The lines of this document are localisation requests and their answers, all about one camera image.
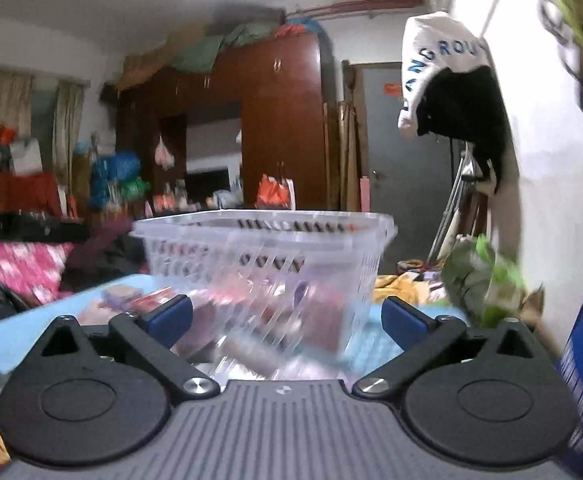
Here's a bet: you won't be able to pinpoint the yellow cloth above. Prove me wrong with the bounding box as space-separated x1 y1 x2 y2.
371 272 445 306

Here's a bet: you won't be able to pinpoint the red ceiling pipe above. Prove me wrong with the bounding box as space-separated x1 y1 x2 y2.
301 0 425 20

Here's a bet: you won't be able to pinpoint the blue plastic bag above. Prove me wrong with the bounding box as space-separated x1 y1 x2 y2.
89 151 145 211

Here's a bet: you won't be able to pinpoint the beige curtain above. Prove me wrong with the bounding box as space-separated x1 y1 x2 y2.
52 80 86 196

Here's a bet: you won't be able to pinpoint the red cloth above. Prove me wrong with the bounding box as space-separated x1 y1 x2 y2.
0 171 70 218

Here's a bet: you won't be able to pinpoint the purple snack packet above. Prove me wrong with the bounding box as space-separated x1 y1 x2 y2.
100 284 142 310

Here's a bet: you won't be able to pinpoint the metal folding rack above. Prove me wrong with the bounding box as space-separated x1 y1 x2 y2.
429 142 489 266

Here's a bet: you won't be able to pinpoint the green cloth bundle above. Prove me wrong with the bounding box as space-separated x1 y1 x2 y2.
172 22 280 73

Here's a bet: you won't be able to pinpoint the white cloth with blue letters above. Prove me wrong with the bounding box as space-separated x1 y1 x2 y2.
397 11 492 141

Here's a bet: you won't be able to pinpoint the grey door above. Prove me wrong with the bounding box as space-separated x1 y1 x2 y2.
352 62 455 271

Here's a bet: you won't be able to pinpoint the green plastic bag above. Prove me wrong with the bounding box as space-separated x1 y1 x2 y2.
441 234 528 328

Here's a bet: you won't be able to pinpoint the orange plastic bag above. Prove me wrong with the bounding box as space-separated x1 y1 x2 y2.
256 174 295 211

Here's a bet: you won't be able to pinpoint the wooden sticks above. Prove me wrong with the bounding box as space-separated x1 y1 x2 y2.
337 60 363 213

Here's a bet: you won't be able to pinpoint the pink printed blanket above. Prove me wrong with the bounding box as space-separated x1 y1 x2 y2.
0 241 75 306

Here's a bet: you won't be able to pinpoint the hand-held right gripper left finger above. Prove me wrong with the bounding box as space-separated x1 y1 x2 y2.
39 295 221 403

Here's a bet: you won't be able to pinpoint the clear plastic basket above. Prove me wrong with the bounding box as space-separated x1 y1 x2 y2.
130 209 398 361

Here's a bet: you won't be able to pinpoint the brown wooden wardrobe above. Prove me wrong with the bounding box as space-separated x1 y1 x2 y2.
114 32 339 213

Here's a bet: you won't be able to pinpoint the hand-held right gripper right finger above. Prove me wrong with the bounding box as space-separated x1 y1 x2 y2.
352 296 547 403

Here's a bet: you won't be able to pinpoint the pink hanging plastic bag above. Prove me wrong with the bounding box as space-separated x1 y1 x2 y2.
154 135 176 170

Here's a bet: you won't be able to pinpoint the red snack packet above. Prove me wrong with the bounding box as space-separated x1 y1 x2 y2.
129 287 175 313

